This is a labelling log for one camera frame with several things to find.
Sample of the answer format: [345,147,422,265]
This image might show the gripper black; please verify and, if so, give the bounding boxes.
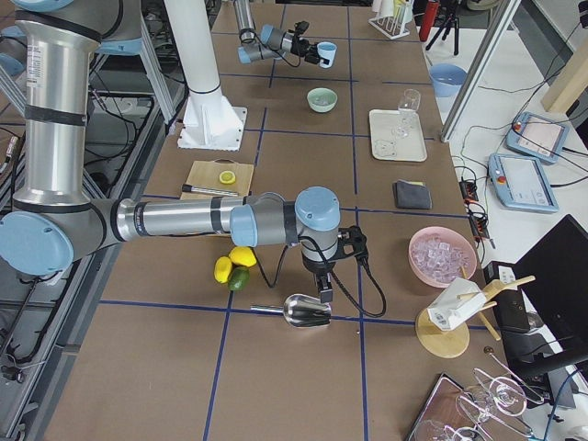
[300,225,368,303]
[289,20,331,66]

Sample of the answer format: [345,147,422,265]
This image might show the light blue plastic cup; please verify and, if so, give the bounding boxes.
[317,41,337,69]

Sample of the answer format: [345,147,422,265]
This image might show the light green bowl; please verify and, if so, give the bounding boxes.
[307,87,338,113]

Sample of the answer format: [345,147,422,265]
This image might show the metal ice scoop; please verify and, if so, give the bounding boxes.
[250,293,332,328]

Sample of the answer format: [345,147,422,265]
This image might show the pink bowl of ice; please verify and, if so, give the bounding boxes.
[408,226,478,288]

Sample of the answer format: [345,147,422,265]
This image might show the blue bowl with fork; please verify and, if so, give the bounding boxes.
[429,63,468,97]

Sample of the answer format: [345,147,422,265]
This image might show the green lime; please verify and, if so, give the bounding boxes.
[227,266,250,292]

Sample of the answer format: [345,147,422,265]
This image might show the whole yellow lemon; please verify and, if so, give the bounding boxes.
[229,246,257,267]

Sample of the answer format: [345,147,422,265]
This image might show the clear wine glass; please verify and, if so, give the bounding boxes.
[391,88,421,141]

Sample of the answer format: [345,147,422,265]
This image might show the cream bear serving tray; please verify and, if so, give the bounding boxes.
[368,109,427,163]

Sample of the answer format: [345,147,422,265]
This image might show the white paper carton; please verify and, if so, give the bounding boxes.
[426,277,486,332]

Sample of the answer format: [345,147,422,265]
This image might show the folded grey cloth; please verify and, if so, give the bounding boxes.
[392,180,433,209]

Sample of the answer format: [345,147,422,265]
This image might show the round wooden stand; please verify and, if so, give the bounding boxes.
[415,276,536,358]

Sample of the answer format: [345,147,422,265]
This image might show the black tripod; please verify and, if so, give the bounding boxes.
[424,0,461,56]

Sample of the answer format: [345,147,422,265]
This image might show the lemon half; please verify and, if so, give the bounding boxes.
[219,170,237,186]

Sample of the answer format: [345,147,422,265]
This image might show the wooden cutting board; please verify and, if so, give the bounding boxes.
[180,160,254,199]

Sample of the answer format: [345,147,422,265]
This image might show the metal cylinder tool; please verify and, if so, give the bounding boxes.
[181,184,239,197]

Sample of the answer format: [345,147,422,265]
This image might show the hanging wine glasses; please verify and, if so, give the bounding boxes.
[407,365,545,440]

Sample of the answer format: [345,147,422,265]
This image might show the blue teach pendant tablet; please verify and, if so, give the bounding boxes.
[506,112,570,164]

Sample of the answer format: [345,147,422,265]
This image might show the white wire cup rack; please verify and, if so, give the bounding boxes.
[368,0,413,40]

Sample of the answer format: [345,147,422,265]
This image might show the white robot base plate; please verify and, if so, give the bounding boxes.
[177,93,247,152]

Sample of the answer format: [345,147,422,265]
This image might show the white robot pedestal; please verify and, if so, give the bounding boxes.
[164,0,221,95]

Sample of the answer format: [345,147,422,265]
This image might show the aluminium frame post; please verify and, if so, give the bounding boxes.
[440,0,522,142]

